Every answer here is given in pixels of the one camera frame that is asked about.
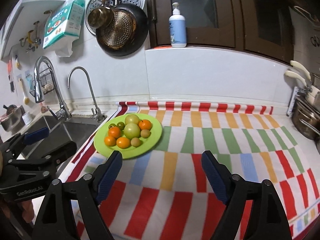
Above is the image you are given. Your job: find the small orange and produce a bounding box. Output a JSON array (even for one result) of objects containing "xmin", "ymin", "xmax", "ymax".
[{"xmin": 108, "ymin": 126, "xmax": 122, "ymax": 139}]

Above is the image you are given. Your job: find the dark green small tomato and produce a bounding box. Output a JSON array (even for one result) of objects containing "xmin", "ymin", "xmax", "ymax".
[{"xmin": 117, "ymin": 121, "xmax": 125, "ymax": 131}]

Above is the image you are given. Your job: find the large green apple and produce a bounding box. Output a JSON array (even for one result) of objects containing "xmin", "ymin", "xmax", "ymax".
[{"xmin": 123, "ymin": 123, "xmax": 140, "ymax": 140}]

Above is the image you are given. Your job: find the small yellow-green fruit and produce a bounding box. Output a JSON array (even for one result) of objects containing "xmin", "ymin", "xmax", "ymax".
[{"xmin": 130, "ymin": 138, "xmax": 142, "ymax": 147}]

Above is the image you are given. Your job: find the yellow round fruit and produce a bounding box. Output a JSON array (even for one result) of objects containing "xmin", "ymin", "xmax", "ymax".
[{"xmin": 125, "ymin": 114, "xmax": 140, "ymax": 125}]

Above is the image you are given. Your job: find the small tan round fruit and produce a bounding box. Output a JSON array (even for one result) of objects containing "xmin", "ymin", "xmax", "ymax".
[{"xmin": 140, "ymin": 129, "xmax": 151, "ymax": 138}]

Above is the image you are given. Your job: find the large stemmed orange mandarin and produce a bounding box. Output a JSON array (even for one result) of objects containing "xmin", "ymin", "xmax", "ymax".
[{"xmin": 138, "ymin": 119, "xmax": 152, "ymax": 130}]

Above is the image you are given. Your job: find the tall chrome kitchen faucet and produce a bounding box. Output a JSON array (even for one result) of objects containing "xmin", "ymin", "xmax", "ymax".
[{"xmin": 34, "ymin": 56, "xmax": 72, "ymax": 121}]

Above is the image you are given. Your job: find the stainless steel sink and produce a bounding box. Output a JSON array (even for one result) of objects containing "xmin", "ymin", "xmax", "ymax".
[{"xmin": 22, "ymin": 116, "xmax": 99, "ymax": 159}]

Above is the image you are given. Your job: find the colourful checked cloth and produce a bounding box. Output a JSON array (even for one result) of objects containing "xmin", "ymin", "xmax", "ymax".
[{"xmin": 58, "ymin": 101, "xmax": 320, "ymax": 240}]

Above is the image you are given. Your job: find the lime green plate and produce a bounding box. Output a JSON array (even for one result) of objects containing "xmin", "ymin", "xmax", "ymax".
[{"xmin": 94, "ymin": 113, "xmax": 163, "ymax": 159}]

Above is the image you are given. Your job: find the stainless steel pot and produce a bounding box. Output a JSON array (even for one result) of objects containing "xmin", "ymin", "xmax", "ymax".
[{"xmin": 291, "ymin": 97, "xmax": 319, "ymax": 141}]

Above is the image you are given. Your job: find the teal white paper package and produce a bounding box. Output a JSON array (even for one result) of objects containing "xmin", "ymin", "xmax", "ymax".
[{"xmin": 43, "ymin": 0, "xmax": 85, "ymax": 57}]

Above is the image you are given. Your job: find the white dish rack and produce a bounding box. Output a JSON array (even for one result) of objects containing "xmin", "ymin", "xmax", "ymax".
[{"xmin": 286, "ymin": 86, "xmax": 304, "ymax": 117}]

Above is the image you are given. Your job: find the copper perforated strainer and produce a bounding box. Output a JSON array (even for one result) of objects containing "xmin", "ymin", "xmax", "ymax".
[{"xmin": 95, "ymin": 10, "xmax": 136, "ymax": 50}]

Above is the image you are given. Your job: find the brass small ladle pot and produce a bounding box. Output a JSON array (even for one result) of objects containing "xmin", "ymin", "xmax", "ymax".
[{"xmin": 87, "ymin": 0, "xmax": 114, "ymax": 29}]

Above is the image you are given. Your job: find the black frying pan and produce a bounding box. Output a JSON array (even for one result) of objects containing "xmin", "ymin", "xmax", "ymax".
[{"xmin": 102, "ymin": 3, "xmax": 149, "ymax": 57}]

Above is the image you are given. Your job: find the blue white pump bottle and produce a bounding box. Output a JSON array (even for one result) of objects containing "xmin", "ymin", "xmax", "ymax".
[{"xmin": 169, "ymin": 2, "xmax": 187, "ymax": 48}]

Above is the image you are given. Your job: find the wire sponge basket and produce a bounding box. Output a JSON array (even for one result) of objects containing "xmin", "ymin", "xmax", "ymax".
[{"xmin": 29, "ymin": 68, "xmax": 55, "ymax": 97}]

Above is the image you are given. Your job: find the cream knife handle lower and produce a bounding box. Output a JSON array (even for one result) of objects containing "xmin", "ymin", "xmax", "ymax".
[{"xmin": 284, "ymin": 70, "xmax": 311, "ymax": 90}]

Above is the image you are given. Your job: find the cream knife handle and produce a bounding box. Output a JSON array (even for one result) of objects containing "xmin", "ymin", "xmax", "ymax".
[
  {"xmin": 290, "ymin": 60, "xmax": 311, "ymax": 81},
  {"xmin": 284, "ymin": 70, "xmax": 311, "ymax": 90}
]

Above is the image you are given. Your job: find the cream knife handle upper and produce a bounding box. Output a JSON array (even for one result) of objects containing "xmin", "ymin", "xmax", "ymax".
[{"xmin": 290, "ymin": 60, "xmax": 311, "ymax": 81}]

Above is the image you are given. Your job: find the dark wooden window frame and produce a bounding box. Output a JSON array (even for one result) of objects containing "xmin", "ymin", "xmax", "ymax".
[{"xmin": 146, "ymin": 0, "xmax": 294, "ymax": 63}]

